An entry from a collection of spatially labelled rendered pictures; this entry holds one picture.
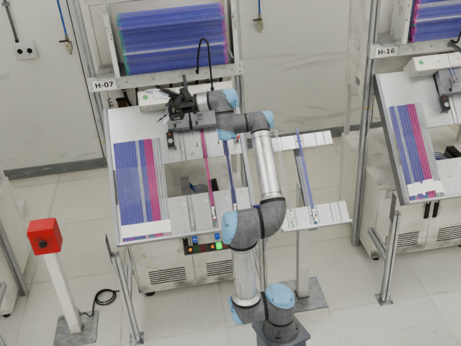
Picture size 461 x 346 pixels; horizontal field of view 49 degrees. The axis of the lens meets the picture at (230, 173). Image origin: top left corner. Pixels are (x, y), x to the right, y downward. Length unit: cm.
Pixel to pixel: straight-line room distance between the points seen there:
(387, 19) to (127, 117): 147
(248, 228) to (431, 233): 180
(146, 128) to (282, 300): 115
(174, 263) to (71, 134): 182
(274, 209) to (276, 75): 259
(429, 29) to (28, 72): 290
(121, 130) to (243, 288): 111
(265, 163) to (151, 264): 135
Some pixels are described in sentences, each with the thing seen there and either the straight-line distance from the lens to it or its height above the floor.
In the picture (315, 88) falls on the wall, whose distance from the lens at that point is 446.
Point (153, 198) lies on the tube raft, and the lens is 255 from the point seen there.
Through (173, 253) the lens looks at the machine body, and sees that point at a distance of 299.
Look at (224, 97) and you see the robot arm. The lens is 193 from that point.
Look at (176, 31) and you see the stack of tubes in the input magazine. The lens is 250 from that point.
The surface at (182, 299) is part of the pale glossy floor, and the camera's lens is 320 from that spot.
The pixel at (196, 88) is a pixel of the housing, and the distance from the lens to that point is 264.
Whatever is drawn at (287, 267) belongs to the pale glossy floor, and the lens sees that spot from 334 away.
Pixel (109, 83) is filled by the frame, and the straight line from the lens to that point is 262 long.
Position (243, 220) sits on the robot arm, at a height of 119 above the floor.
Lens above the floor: 231
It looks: 33 degrees down
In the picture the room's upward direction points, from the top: 5 degrees counter-clockwise
